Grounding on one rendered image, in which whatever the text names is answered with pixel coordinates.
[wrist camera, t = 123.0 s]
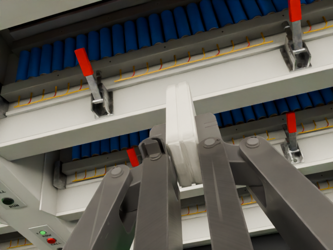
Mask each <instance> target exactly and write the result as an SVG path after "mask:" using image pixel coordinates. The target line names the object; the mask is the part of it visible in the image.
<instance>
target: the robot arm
mask: <svg viewBox="0 0 333 250"><path fill-rule="evenodd" d="M138 147H139V150H140V152H141V155H142V157H143V163H142V164H140V165H139V166H137V167H135V168H132V169H130V168H129V167H128V166H127V165H118V166H115V167H113V168H111V169H110V170H109V171H108V172H107V173H106V175H105V176H104V178H103V180H102V181H101V183H100V185H99V187H98V188H97V190H96V192H95V193H94V195H93V197H92V199H91V200H90V202H89V204H88V206H87V207H86V209H85V211H84V212H83V214H82V216H81V218H80V219H79V221H78V223H77V224H76V226H75V228H74V230H73V231H72V233H71V235H70V236H69V238H68V240H67V242H66V243H65V245H64V247H63V249H62V250H130V248H131V245H132V242H133V240H134V245H133V250H183V240H182V222H181V204H180V190H179V187H178V184H179V186H180V187H182V188H185V187H190V186H192V184H196V185H200V184H203V190H204V197H205V204H206V211H207V218H208V224H209V231H210V238H211V245H212V250H254V249H253V246H252V242H251V239H250V235H249V232H248V228H247V224H246V221H245V217H244V214H243V210H242V207H241V203H240V200H239V196H238V192H237V189H236V185H238V186H246V187H247V190H248V191H249V192H250V194H251V195H252V196H253V198H254V199H255V201H256V202H257V203H258V205H259V206H260V208H261V209H262V210H263V212H264V213H265V214H266V216H267V217H268V219H269V220H270V221H271V223H272V224H273V225H274V227H275V228H276V230H277V231H278V232H279V234H280V235H281V236H282V238H283V239H284V241H285V242H286V243H287V245H288V246H289V247H290V249H291V250H333V202H332V201H331V200H330V199H329V198H328V197H326V196H325V195H324V194H323V193H322V192H321V191H320V190H319V189H318V188H317V187H316V186H315V185H314V184H313V183H312V182H311V181H310V180H308V179H307V178H306V177H305V176H304V175H303V174H302V173H301V172H300V171H299V170H298V169H297V168H296V167H295V166H294V165H293V164H291V163H290V162H289V161H288V160H287V159H286V158H285V157H284V156H283V155H282V154H281V153H280V152H279V151H278V150H277V149H276V148H275V147H273V146H272V145H271V144H270V143H269V142H268V141H267V140H266V139H265V138H263V137H260V136H250V137H246V138H244V139H242V140H241V141H240V143H239V145H231V144H227V143H225V142H224V141H223V140H222V137H221V134H220V130H219V127H218V123H217V119H216V116H215V115H214V114H212V113H206V114H202V115H196V112H195V108H194V104H193V100H192V96H191V92H190V88H189V84H188V82H186V81H185V82H180V83H178V85H175V84H172V85H168V86H167V88H166V124H161V125H156V126H153V127H152V129H151V130H150V135H149V137H148V138H146V139H144V140H142V141H141V142H140V144H139V146H138ZM177 182H178V184H177Z"/></svg>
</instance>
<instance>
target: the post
mask: <svg viewBox="0 0 333 250"><path fill-rule="evenodd" d="M0 45H1V46H2V47H3V48H4V49H5V50H6V51H7V52H8V53H9V54H13V51H12V50H11V48H10V47H9V45H8V44H7V42H6V41H5V40H4V38H3V37H2V35H1V34H0ZM44 156H45V153H42V154H38V155H33V156H29V157H25V158H20V159H16V160H12V161H9V160H7V159H5V158H3V157H2V156H0V180H1V181H2V182H3V183H4V184H5V185H6V186H7V187H8V188H9V189H10V190H11V191H12V192H13V193H15V194H16V195H17V196H18V197H19V198H20V199H21V200H22V201H23V202H24V203H25V204H26V206H23V207H19V208H14V209H9V210H6V209H5V208H3V207H2V206H1V205H0V218H2V219H3V220H4V221H5V222H7V223H8V224H9V225H10V226H12V227H13V228H14V229H15V230H16V231H18V232H19V233H20V234H21V235H22V236H24V237H25V238H26V239H27V240H29V241H30V242H31V243H32V244H33V245H35V246H36V247H37V248H38V249H40V250H52V249H51V248H50V247H49V246H47V245H46V244H45V243H44V242H43V241H42V240H40V239H39V238H38V237H37V236H36V235H35V234H34V233H32V232H31V231H30V230H29V228H33V227H38V226H43V225H48V226H49V227H50V228H51V229H52V230H53V231H54V232H56V233H57V234H58V235H59V236H60V237H61V238H62V239H63V240H64V241H65V242H67V240H68V238H69V236H70V235H71V233H72V231H73V230H74V228H75V226H76V224H77V223H78V221H79V219H77V220H72V221H65V220H62V219H60V218H57V217H55V216H52V215H50V214H47V213H45V212H43V211H41V210H39V209H40V199H41V188H42V177H43V167H44Z"/></svg>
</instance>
